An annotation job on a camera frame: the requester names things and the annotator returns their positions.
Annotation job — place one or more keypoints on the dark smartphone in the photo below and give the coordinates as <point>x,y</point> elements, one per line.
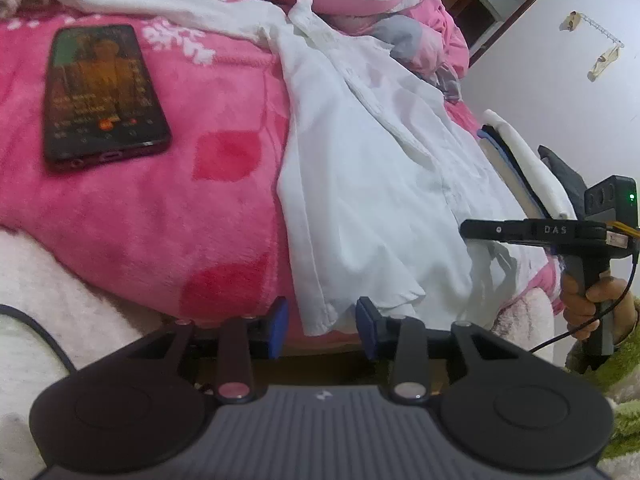
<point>100,95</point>

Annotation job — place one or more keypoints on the pink floral blanket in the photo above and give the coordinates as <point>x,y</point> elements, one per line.
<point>150,210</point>

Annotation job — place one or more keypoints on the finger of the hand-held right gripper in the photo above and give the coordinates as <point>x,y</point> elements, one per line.
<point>492,230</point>

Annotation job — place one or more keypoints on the navy folded garment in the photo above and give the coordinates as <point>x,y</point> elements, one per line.
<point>510,165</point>

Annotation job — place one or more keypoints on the white shirt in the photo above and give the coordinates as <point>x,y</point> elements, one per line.
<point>375,160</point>

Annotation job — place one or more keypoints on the cream folded garment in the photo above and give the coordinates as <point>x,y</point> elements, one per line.
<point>530,160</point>

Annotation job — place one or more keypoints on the person's right forearm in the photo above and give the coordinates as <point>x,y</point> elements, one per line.
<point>620,385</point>

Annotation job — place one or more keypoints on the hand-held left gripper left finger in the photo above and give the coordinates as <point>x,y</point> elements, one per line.
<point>280,327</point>

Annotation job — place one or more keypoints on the white fluffy bed sheet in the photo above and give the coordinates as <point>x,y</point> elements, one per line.
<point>30,285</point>

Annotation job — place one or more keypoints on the person's right hand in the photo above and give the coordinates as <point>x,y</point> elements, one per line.
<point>575,305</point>

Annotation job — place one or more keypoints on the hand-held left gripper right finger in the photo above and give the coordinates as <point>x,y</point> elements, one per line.
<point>367,330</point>

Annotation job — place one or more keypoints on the dark door frame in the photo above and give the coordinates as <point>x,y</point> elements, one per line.
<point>530,5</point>

